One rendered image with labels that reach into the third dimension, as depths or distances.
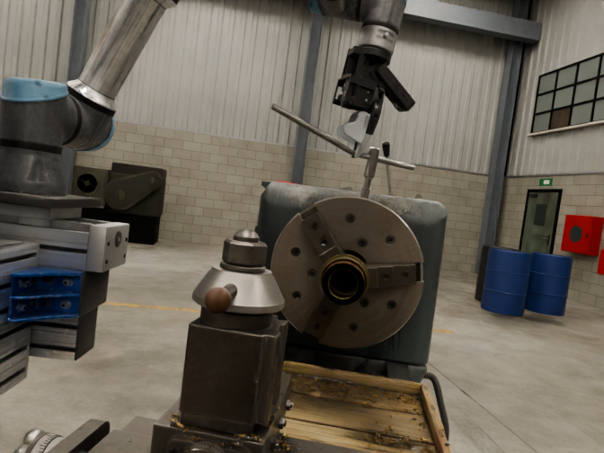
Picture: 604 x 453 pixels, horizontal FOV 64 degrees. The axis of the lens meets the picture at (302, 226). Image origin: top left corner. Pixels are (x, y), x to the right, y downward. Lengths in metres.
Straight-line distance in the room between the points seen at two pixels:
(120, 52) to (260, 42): 10.31
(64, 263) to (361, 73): 0.69
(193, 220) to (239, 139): 2.06
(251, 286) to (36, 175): 0.75
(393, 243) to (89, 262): 0.60
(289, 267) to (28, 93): 0.61
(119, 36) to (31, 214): 0.43
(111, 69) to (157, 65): 10.13
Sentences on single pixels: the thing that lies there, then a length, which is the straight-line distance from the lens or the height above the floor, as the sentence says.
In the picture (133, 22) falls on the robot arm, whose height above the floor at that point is 1.55.
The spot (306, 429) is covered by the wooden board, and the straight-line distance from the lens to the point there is 0.76.
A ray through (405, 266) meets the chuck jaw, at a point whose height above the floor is 1.11.
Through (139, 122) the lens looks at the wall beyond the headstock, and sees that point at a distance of 11.15.
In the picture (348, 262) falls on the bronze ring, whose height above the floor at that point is 1.12.
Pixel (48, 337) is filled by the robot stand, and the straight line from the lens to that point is 1.08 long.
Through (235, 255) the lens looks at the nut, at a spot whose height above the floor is 1.16.
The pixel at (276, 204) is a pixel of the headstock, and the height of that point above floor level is 1.20.
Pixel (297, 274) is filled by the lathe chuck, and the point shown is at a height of 1.06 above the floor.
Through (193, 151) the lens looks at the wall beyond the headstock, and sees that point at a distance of 10.92.
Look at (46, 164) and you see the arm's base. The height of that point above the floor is 1.22.
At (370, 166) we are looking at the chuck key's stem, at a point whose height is 1.30.
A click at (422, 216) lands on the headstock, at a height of 1.22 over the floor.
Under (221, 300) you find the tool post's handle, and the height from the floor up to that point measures 1.14.
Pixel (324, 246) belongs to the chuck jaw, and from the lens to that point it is 0.94.
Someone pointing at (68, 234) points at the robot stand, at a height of 1.09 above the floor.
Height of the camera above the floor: 1.21
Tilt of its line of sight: 3 degrees down
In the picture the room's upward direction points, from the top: 7 degrees clockwise
